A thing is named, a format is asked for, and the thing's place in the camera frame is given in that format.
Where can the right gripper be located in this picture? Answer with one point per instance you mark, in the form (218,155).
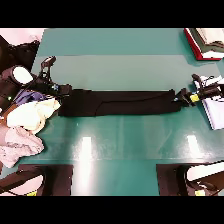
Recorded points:
(188,97)

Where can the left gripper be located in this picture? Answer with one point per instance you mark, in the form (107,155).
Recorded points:
(63,90)

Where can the black garment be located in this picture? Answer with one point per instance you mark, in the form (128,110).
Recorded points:
(126,102)

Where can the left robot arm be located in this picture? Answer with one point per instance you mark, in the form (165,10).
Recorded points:
(10,85)

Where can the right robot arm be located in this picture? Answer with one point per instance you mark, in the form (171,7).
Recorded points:
(213,90)

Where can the purple garment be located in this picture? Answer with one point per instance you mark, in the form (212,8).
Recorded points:
(28,96)

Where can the cream garment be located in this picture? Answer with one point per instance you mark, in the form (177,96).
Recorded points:
(31,115)

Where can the dark green garment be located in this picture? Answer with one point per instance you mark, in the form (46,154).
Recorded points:
(201,43)

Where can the pink garment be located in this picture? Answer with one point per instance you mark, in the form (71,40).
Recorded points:
(20,145)

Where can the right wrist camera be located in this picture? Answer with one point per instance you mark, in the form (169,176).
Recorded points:
(197,79)

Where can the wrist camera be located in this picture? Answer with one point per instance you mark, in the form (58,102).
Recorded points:
(49,61)
(197,79)

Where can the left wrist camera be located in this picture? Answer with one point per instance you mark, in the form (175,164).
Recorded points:
(49,61)

